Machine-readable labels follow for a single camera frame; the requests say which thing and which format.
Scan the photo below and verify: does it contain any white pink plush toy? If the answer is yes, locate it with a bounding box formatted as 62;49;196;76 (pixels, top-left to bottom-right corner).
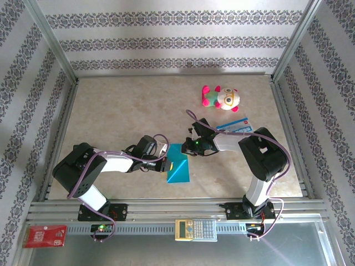
201;84;241;113

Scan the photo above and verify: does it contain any grey metal panel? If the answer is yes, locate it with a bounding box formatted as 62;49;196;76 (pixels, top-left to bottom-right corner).
16;220;343;266

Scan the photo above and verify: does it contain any aluminium wall-side rail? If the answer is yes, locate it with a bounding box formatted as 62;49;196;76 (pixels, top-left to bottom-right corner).
74;72;275;81

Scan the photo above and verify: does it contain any aluminium side rail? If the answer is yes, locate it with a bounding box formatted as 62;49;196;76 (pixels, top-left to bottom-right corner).
37;79;80;202
270;77;317;200

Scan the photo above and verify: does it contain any small circuit board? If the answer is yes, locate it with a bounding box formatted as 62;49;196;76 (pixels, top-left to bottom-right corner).
90;223;115;234
244;222;266;233

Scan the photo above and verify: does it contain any grey slotted cable duct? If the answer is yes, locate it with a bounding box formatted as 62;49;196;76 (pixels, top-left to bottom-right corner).
66;223;250;236

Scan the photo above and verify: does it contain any purple cable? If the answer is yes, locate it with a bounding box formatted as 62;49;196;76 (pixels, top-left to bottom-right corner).
185;109;292;242
66;134;170;243

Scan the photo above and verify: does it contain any blue white card packet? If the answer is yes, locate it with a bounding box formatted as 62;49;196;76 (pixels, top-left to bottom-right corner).
216;117;255;134

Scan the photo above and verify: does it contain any blue paper sheet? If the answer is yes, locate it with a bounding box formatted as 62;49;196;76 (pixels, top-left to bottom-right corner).
165;143;191;184

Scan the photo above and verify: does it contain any aluminium frame post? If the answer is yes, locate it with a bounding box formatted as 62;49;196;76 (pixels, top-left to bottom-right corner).
23;0;78;84
271;0;325;84

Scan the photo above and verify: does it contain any gold grey calculator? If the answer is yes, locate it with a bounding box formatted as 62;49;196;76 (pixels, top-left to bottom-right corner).
174;218;218;242

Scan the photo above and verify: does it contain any aluminium mounting rail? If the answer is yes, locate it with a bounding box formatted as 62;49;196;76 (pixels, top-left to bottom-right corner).
26;198;331;223

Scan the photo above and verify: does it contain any red packet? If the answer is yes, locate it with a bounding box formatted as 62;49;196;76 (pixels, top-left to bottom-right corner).
22;224;68;249

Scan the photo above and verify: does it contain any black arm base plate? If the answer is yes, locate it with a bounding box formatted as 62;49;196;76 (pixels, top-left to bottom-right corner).
77;203;129;222
219;202;277;222

